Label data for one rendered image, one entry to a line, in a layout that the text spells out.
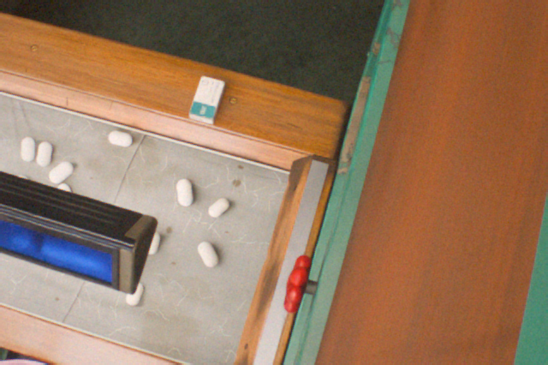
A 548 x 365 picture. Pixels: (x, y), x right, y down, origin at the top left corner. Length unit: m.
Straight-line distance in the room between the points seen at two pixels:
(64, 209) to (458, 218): 0.60
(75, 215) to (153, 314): 0.37
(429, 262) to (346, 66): 1.79
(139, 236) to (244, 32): 1.33
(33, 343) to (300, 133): 0.47
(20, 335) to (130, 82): 0.39
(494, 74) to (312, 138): 0.92
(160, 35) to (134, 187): 0.96
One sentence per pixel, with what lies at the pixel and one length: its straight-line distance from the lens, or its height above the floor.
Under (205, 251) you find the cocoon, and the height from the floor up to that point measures 0.76.
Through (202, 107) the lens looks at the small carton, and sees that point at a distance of 1.08.
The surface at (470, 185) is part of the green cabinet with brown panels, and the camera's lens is 0.16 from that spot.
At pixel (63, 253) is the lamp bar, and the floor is 1.08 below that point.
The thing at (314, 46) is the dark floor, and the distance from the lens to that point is 1.98.
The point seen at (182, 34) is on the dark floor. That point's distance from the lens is 2.00.
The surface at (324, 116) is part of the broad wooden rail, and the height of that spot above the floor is 0.76.
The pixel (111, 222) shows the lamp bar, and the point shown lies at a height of 1.10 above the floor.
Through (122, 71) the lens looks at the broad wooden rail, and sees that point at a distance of 1.14.
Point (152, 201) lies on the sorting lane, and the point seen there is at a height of 0.74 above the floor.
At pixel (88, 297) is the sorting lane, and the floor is 0.74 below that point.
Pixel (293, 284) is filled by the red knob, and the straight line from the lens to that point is 0.54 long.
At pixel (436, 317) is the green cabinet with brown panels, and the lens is 0.16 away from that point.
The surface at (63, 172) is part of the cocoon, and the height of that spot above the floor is 0.76.
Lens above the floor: 1.79
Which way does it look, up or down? 75 degrees down
